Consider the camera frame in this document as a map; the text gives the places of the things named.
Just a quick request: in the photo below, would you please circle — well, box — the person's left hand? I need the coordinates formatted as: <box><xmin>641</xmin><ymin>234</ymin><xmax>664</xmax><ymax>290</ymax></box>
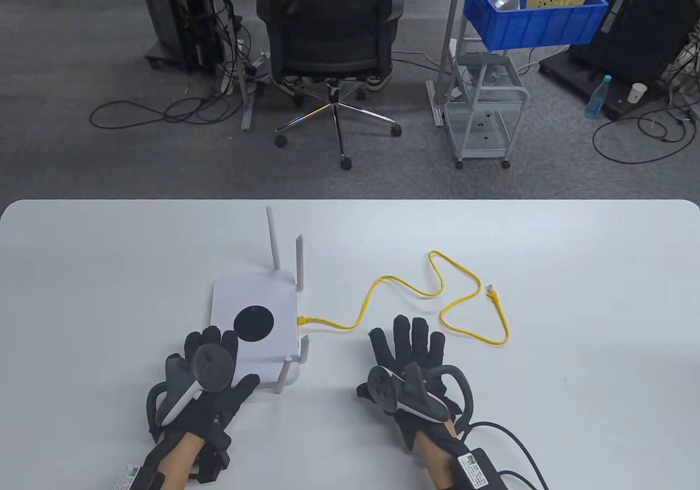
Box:
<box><xmin>147</xmin><ymin>326</ymin><xmax>261</xmax><ymax>452</ymax></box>

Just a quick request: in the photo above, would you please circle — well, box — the person's right hand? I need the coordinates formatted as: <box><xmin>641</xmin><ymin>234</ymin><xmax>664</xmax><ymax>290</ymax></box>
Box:
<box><xmin>357</xmin><ymin>315</ymin><xmax>465</xmax><ymax>452</ymax></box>

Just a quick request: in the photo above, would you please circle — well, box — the yellow ethernet cable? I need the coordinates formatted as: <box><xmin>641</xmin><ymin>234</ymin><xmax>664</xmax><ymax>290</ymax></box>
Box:
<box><xmin>297</xmin><ymin>250</ymin><xmax>510</xmax><ymax>346</ymax></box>

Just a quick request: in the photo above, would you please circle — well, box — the white router with antennas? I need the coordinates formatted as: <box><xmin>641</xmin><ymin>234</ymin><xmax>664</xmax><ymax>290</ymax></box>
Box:
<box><xmin>211</xmin><ymin>206</ymin><xmax>311</xmax><ymax>395</ymax></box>

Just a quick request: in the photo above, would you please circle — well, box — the person's right forearm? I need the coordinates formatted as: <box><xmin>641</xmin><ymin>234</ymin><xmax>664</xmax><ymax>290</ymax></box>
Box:
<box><xmin>413</xmin><ymin>419</ymin><xmax>465</xmax><ymax>490</ymax></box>

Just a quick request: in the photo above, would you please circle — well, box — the person's left forearm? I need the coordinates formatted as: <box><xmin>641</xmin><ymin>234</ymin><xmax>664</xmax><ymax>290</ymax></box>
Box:
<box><xmin>143</xmin><ymin>433</ymin><xmax>208</xmax><ymax>490</ymax></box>

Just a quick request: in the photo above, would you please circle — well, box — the grey white left hand controller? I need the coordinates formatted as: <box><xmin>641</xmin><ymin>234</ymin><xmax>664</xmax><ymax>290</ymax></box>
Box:
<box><xmin>156</xmin><ymin>345</ymin><xmax>235</xmax><ymax>428</ymax></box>

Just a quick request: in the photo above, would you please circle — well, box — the grey metal trolley cart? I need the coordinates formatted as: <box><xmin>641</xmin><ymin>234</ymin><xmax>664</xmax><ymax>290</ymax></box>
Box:
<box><xmin>444</xmin><ymin>20</ymin><xmax>530</xmax><ymax>171</ymax></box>

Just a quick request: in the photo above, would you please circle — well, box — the clear bottle with blue cap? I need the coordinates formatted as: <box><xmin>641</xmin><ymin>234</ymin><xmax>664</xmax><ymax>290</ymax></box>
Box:
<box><xmin>584</xmin><ymin>74</ymin><xmax>613</xmax><ymax>120</ymax></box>

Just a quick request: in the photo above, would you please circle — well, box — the black mesh office chair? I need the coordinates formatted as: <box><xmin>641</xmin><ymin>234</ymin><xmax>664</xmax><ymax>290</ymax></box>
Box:
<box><xmin>256</xmin><ymin>0</ymin><xmax>404</xmax><ymax>171</ymax></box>

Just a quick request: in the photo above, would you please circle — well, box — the blue plastic crate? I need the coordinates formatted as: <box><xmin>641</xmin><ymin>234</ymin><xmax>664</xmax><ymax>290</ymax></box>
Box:
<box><xmin>464</xmin><ymin>0</ymin><xmax>609</xmax><ymax>51</ymax></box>

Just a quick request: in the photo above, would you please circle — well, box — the black equipment case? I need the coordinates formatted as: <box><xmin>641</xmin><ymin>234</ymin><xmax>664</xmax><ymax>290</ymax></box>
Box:
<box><xmin>539</xmin><ymin>0</ymin><xmax>700</xmax><ymax>121</ymax></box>

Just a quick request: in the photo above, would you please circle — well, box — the black computer tower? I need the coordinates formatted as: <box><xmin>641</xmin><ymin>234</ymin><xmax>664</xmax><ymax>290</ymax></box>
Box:
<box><xmin>135</xmin><ymin>0</ymin><xmax>225</xmax><ymax>72</ymax></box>

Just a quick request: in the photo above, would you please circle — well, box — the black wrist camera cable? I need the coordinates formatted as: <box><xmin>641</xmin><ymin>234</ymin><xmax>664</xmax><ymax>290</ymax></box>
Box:
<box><xmin>465</xmin><ymin>422</ymin><xmax>550</xmax><ymax>490</ymax></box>

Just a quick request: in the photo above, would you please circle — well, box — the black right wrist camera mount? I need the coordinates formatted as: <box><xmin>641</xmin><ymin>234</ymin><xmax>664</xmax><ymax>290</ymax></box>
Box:
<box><xmin>448</xmin><ymin>446</ymin><xmax>506</xmax><ymax>490</ymax></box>

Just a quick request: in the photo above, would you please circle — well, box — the grey metal desk post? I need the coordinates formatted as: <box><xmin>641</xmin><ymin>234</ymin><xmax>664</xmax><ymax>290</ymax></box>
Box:
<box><xmin>221</xmin><ymin>0</ymin><xmax>258</xmax><ymax>131</ymax></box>
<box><xmin>427</xmin><ymin>0</ymin><xmax>465</xmax><ymax>128</ymax></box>

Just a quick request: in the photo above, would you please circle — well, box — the black floor cable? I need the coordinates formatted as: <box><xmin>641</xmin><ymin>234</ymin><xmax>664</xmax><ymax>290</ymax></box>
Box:
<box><xmin>592</xmin><ymin>102</ymin><xmax>698</xmax><ymax>165</ymax></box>
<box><xmin>89</xmin><ymin>96</ymin><xmax>241</xmax><ymax>130</ymax></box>

